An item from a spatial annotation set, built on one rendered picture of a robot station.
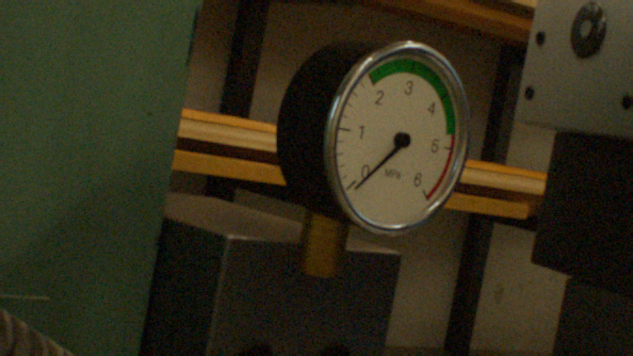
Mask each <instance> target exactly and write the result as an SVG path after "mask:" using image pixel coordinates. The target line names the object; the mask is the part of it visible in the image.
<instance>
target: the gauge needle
mask: <svg viewBox="0 0 633 356"><path fill-rule="evenodd" d="M393 141H394V144H395V147H394V148H393V149H392V151H391V152H390V153H389V154H388V155H387V156H386V157H385V158H384V159H383V160H382V162H381V163H380V164H379V165H378V166H377V167H376V168H375V169H374V170H373V171H371V172H370V173H369V174H368V175H367V176H366V178H365V179H364V180H362V181H361V182H360V183H359V184H358V185H357V186H356V187H355V188H354V189H356V188H357V187H359V186H360V185H361V184H363V183H364V182H365V181H366V180H367V179H368V178H370V177H371V176H372V175H373V174H374V173H375V172H376V171H377V170H378V169H380V168H381V167H382V166H383V165H384V164H385V163H386V162H387V161H388V160H389V159H391V158H392V157H393V156H394V154H395V153H396V152H397V151H398V150H400V149H401V148H407V147H409V146H410V144H411V142H412V138H411V136H410V134H408V133H404V132H397V133H396V134H395V135H394V138H393Z"/></svg>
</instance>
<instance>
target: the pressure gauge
mask: <svg viewBox="0 0 633 356"><path fill-rule="evenodd" d="M397 132H404V133H408V134H410V136H411V138H412V142H411V144H410V146H409V147H407V148H401V149H400V150H398V151H397V152H396V153H395V154H394V156H393V157H392V158H391V159H389V160H388V161H387V162H386V163H385V164H384V165H383V166H382V167H381V168H380V169H378V170H377V171H376V172H375V173H374V174H373V175H372V176H371V177H370V178H368V179H367V180H366V181H365V182H364V183H363V184H361V185H360V186H359V187H357V188H356V189H354V188H355V187H356V186H357V185H358V184H359V183H360V182H361V181H362V180H364V179H365V178H366V176H367V175H368V174H369V173H370V172H371V171H373V170H374V169H375V168H376V167H377V166H378V165H379V164H380V163H381V162H382V160H383V159H384V158H385V157H386V156H387V155H388V154H389V153H390V152H391V151H392V149H393V148H394V147H395V144H394V141H393V138H394V135H395V134H396V133H397ZM470 133H471V122H470V110H469V105H468V101H467V97H466V93H465V90H464V87H463V83H462V81H461V79H460V77H459V76H458V75H457V73H456V71H455V70H454V69H453V66H452V65H451V64H450V63H449V61H448V60H447V59H446V58H445V57H443V56H442V55H441V54H439V53H438V52H437V51H435V50H434V49H432V48H430V47H429V46H427V45H425V44H422V43H418V42H413V41H400V42H384V41H374V40H356V39H351V40H339V41H335V42H332V43H330V44H328V45H326V46H324V47H321V48H320V49H318V50H317V51H315V52H314V53H313V54H311V55H310V56H309V57H308V58H307V59H306V60H305V61H304V62H303V63H302V64H301V65H300V67H299V70H298V71H297V72H296V74H295V75H294V76H293V78H292V80H291V82H290V84H289V86H288V88H287V89H286V92H285V94H284V96H283V99H282V101H281V104H280V108H279V112H278V117H277V124H276V153H277V160H278V164H279V168H280V171H281V175H282V176H283V178H284V181H285V182H286V184H287V186H288V188H289V189H290V191H291V192H292V194H293V195H294V198H295V199H296V200H297V201H298V202H299V203H300V204H301V205H302V206H303V207H305V211H304V216H303V221H302V226H301V231H300V242H301V243H302V245H303V252H302V257H301V262H300V269H301V272H303V273H306V274H310V275H315V276H320V277H328V278H337V276H338V275H341V270H342V265H343V260H344V255H345V249H346V245H347V240H348V233H349V225H350V224H351V225H354V226H357V227H359V228H361V229H364V230H366V231H368V232H370V233H373V234H376V235H403V234H406V233H409V232H411V231H413V230H415V229H417V228H419V227H420V226H422V225H424V224H425V223H426V222H428V221H429V220H430V219H432V218H433V217H434V216H435V215H436V214H437V213H438V212H439V211H440V210H441V209H443V208H444V207H445V205H446V204H447V202H448V201H449V200H450V198H451V195H452V194H453V192H454V190H455V189H456V187H457V185H458V183H459V182H460V179H461V177H462V174H463V170H464V166H465V163H466V159H467V156H468V150H469V143H470Z"/></svg>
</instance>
